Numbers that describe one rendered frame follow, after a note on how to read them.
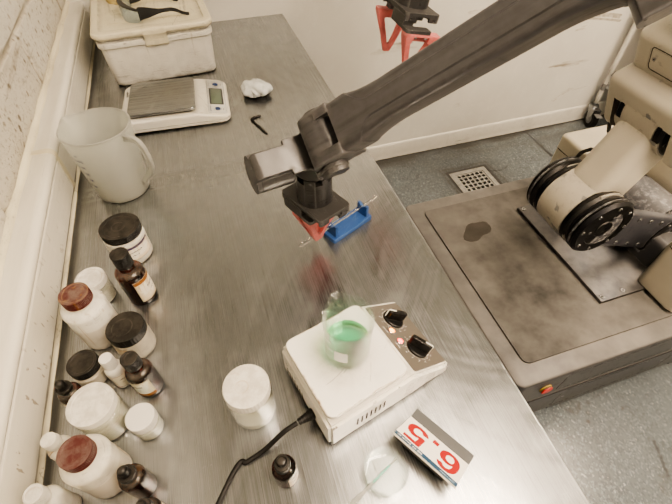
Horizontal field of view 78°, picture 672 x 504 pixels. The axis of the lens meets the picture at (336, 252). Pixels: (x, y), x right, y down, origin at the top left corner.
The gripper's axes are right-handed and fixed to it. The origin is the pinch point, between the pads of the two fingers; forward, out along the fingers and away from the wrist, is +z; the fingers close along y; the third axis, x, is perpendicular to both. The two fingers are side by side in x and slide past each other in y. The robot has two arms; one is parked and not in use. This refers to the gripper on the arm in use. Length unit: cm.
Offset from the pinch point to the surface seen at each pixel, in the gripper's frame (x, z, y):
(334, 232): 3.4, 1.0, 0.9
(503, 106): 168, 61, -49
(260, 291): -13.9, 3.2, 1.2
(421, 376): -7.7, -2.3, 30.6
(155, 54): 8, -4, -77
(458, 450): -9.6, 2.8, 39.4
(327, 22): 80, 8, -88
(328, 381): -18.3, -5.6, 23.9
